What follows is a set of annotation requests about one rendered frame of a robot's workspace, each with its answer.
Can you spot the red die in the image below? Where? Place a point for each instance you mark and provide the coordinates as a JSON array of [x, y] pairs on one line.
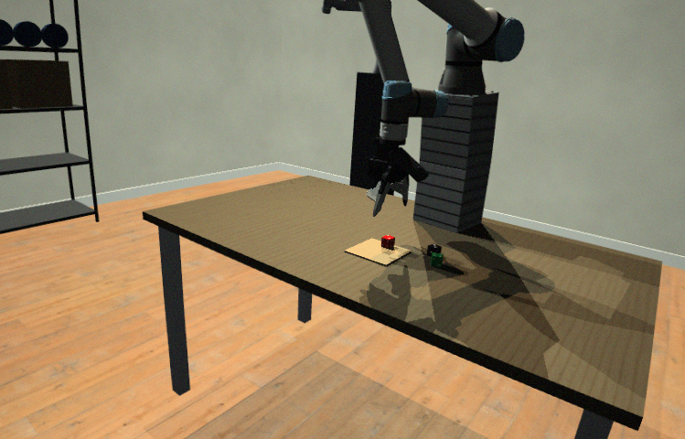
[[387, 241]]

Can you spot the tan mat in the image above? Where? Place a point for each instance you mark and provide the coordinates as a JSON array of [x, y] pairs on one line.
[[371, 250]]

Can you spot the green die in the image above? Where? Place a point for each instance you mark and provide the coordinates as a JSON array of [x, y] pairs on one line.
[[437, 259]]

